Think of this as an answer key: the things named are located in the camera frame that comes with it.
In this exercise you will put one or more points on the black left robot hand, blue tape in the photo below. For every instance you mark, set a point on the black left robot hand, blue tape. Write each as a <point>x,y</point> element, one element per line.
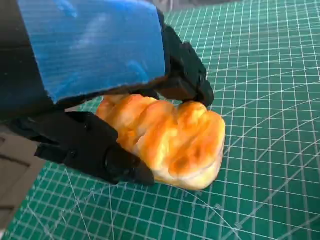
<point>95,50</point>

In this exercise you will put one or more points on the long striped toy bread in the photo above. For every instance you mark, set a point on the long striped toy bread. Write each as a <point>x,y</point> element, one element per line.
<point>175,140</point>

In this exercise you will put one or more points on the green cutting mat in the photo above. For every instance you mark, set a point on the green cutting mat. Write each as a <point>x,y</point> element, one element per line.
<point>262,75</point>

